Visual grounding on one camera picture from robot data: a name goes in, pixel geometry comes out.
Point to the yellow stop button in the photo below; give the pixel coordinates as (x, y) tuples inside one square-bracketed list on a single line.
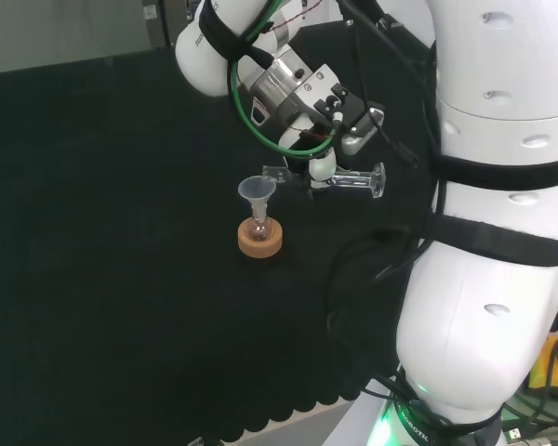
[(555, 367)]

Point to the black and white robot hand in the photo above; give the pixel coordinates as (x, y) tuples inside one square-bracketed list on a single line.
[(325, 100)]

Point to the grey equipment box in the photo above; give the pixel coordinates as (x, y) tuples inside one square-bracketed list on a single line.
[(158, 23)]

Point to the black bench cloth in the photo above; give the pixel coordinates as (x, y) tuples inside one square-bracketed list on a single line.
[(121, 232)]

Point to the small glass round-bottom flask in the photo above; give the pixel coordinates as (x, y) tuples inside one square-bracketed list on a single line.
[(259, 230)]

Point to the clear plastic funnel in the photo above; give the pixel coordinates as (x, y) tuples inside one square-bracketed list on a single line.
[(256, 189)]

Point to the clear glass graduated cylinder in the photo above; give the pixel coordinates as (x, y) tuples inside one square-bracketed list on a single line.
[(358, 179)]

